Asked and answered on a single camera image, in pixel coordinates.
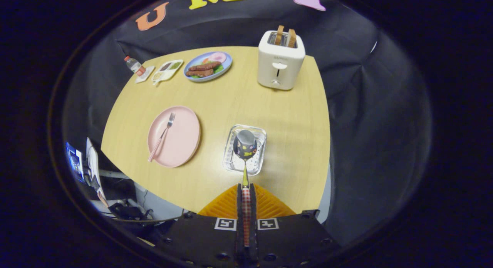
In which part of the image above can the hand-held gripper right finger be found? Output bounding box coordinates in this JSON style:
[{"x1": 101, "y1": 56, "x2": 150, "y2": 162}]
[{"x1": 246, "y1": 183, "x2": 341, "y2": 268}]

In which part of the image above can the computer monitor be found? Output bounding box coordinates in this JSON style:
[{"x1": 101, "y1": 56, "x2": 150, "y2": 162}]
[{"x1": 65, "y1": 142, "x2": 84, "y2": 183}]

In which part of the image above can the white panel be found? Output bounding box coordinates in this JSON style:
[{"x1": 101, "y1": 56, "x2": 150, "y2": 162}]
[{"x1": 86, "y1": 137, "x2": 102, "y2": 191}]

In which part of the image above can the blue plate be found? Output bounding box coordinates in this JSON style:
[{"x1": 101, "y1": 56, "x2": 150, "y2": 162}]
[{"x1": 183, "y1": 51, "x2": 233, "y2": 82}]

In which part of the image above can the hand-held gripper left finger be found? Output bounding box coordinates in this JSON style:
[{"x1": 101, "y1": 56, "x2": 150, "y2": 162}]
[{"x1": 156, "y1": 183, "x2": 247, "y2": 268}]

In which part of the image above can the spoon with checkered handle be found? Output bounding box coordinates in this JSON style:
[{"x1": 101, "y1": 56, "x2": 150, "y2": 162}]
[{"x1": 233, "y1": 129, "x2": 258, "y2": 247}]

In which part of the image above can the white coaster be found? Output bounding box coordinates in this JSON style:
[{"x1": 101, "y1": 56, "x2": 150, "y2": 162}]
[{"x1": 135, "y1": 66, "x2": 155, "y2": 84}]

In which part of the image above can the white divided dish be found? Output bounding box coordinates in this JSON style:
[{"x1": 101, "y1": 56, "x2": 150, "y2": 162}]
[{"x1": 151, "y1": 59, "x2": 184, "y2": 86}]

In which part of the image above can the pink plate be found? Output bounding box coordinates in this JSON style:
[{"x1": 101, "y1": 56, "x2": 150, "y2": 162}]
[{"x1": 148, "y1": 106, "x2": 201, "y2": 168}]

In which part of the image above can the white toaster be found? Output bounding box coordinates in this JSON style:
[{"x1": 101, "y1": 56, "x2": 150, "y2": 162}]
[{"x1": 257, "y1": 29, "x2": 306, "y2": 91}]

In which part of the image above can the dark equipment pile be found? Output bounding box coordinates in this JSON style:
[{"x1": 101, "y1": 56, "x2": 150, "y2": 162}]
[{"x1": 108, "y1": 203, "x2": 154, "y2": 222}]

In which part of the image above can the clear tray with metal strainer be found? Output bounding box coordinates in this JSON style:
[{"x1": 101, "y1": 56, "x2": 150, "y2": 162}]
[{"x1": 223, "y1": 124, "x2": 267, "y2": 176}]

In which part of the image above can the fork with checkered handle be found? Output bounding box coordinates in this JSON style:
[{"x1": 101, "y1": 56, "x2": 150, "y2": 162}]
[{"x1": 148, "y1": 112, "x2": 176, "y2": 162}]

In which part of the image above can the clear bottle with red cap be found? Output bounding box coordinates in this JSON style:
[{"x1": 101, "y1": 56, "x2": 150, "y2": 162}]
[{"x1": 124, "y1": 56, "x2": 147, "y2": 77}]

